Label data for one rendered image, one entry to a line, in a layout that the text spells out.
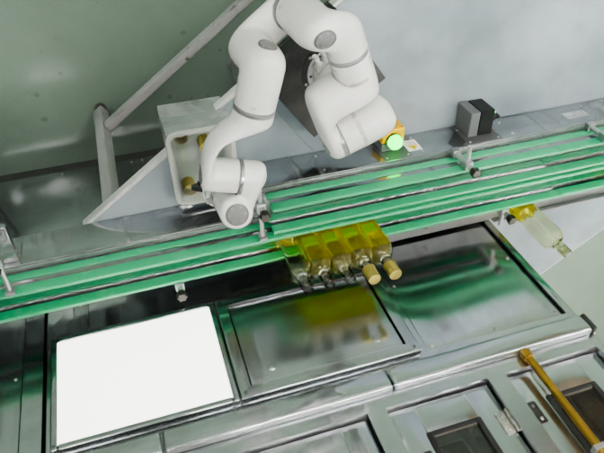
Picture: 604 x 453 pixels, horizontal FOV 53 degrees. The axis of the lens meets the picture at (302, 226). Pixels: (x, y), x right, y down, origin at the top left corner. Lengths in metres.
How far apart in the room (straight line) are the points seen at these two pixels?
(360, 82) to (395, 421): 0.78
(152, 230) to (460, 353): 0.87
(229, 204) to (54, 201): 1.09
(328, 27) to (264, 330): 0.83
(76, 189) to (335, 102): 1.29
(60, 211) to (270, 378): 1.04
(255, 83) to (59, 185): 1.33
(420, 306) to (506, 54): 0.78
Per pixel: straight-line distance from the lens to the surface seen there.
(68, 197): 2.28
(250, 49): 1.15
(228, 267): 1.66
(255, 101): 1.16
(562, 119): 2.06
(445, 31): 1.78
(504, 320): 1.75
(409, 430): 1.49
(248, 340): 1.60
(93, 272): 1.62
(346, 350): 1.57
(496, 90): 1.96
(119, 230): 1.70
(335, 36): 1.13
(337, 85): 1.25
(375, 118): 1.33
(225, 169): 1.26
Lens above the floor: 2.18
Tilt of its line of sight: 48 degrees down
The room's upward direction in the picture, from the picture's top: 153 degrees clockwise
